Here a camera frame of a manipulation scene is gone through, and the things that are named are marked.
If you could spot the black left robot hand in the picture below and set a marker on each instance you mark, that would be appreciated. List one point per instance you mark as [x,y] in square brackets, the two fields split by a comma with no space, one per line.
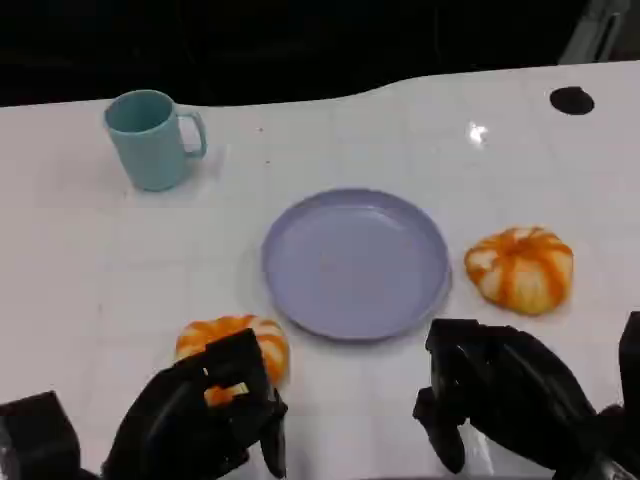
[190,425]

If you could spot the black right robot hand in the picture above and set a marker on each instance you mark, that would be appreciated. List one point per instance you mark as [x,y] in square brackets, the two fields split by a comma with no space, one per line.
[520,385]

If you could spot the orange and white bread roll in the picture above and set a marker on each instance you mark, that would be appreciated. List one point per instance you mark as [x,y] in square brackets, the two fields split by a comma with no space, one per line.
[272,345]
[520,272]

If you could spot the lilac plate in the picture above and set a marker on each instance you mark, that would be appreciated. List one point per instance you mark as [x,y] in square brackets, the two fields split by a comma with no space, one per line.
[355,265]

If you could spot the pale green mug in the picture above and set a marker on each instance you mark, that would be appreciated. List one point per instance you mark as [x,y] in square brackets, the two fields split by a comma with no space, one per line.
[145,150]

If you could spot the black round table grommet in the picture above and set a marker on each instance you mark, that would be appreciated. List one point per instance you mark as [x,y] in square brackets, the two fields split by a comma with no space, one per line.
[571,100]

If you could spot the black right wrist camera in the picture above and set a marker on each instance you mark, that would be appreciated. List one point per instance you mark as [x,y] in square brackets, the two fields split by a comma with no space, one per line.
[631,360]

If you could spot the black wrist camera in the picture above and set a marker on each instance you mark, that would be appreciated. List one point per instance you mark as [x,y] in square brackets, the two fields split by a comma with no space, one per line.
[631,360]
[35,435]

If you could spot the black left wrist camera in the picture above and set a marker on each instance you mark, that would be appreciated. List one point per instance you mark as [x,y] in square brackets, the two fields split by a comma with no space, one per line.
[35,435]

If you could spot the silver metal frame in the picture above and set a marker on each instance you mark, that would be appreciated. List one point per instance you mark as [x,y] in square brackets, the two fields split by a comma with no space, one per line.
[597,30]

